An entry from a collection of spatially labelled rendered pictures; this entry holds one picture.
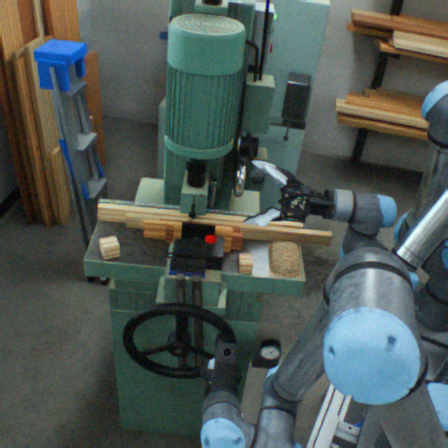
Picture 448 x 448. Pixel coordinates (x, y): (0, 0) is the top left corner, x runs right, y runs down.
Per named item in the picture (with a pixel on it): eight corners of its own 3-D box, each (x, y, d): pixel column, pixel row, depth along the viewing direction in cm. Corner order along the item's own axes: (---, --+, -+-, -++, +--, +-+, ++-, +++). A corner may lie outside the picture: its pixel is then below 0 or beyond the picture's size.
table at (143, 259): (75, 301, 127) (72, 284, 123) (101, 228, 151) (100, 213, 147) (305, 322, 129) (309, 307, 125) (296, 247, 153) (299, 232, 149)
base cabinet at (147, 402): (119, 430, 186) (107, 310, 142) (141, 318, 232) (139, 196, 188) (233, 440, 187) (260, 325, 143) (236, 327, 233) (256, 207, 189)
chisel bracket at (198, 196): (179, 218, 135) (181, 192, 130) (184, 189, 147) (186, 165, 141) (206, 220, 136) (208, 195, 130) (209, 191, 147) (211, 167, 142)
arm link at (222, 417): (235, 477, 82) (192, 458, 82) (233, 443, 93) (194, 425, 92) (257, 442, 81) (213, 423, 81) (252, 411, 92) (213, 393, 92)
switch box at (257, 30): (246, 64, 141) (253, 9, 131) (246, 53, 148) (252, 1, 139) (267, 66, 141) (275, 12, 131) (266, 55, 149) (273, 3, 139)
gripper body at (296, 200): (285, 189, 108) (338, 196, 109) (281, 178, 116) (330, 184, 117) (279, 221, 111) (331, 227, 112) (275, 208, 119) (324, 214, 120)
